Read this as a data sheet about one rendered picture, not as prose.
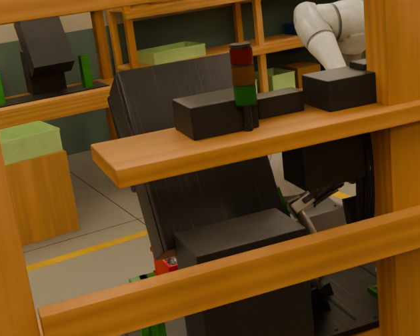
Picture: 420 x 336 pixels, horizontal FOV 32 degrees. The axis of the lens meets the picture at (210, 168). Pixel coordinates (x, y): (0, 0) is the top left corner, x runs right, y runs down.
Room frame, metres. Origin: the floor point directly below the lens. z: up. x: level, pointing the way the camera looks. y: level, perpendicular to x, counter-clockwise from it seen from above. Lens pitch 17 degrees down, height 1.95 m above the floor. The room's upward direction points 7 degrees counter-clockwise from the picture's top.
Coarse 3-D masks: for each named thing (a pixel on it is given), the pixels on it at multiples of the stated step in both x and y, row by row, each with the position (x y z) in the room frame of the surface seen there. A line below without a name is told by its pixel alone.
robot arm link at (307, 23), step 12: (300, 12) 2.49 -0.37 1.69; (312, 12) 2.47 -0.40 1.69; (324, 12) 2.46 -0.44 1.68; (336, 12) 2.47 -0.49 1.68; (300, 24) 2.46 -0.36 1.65; (312, 24) 2.43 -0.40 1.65; (324, 24) 2.43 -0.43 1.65; (336, 24) 2.45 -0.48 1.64; (300, 36) 2.45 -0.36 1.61; (312, 36) 2.40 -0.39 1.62; (336, 36) 2.46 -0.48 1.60
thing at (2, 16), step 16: (0, 0) 1.37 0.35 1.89; (16, 0) 1.38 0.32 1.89; (32, 0) 1.39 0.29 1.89; (48, 0) 1.40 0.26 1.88; (64, 0) 1.41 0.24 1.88; (80, 0) 1.42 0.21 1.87; (96, 0) 1.43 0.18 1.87; (112, 0) 1.44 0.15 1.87; (128, 0) 1.45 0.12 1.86; (144, 0) 1.46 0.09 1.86; (160, 0) 1.47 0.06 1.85; (0, 16) 1.37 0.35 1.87; (16, 16) 1.38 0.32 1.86; (32, 16) 1.39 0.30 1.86; (48, 16) 1.40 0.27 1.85
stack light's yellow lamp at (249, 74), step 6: (246, 66) 1.55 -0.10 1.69; (252, 66) 1.56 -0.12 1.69; (234, 72) 1.56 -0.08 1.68; (240, 72) 1.55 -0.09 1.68; (246, 72) 1.55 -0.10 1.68; (252, 72) 1.55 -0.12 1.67; (234, 78) 1.56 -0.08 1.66; (240, 78) 1.55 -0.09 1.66; (246, 78) 1.55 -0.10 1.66; (252, 78) 1.55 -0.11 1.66; (234, 84) 1.56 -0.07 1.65; (240, 84) 1.55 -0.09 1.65; (246, 84) 1.55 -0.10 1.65; (252, 84) 1.55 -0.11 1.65
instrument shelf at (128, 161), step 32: (256, 128) 1.58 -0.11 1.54; (288, 128) 1.55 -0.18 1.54; (320, 128) 1.53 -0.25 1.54; (352, 128) 1.56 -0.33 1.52; (384, 128) 1.59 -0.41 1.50; (96, 160) 1.57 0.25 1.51; (128, 160) 1.45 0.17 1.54; (160, 160) 1.42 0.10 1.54; (192, 160) 1.44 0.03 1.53; (224, 160) 1.46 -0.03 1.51
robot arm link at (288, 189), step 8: (272, 160) 2.67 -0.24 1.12; (280, 160) 2.65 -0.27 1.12; (272, 168) 2.67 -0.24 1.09; (280, 168) 2.65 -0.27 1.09; (280, 176) 2.65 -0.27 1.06; (280, 184) 2.65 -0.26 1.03; (288, 184) 2.64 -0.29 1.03; (288, 192) 2.65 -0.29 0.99; (296, 192) 2.65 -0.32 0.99; (304, 192) 2.67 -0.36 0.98
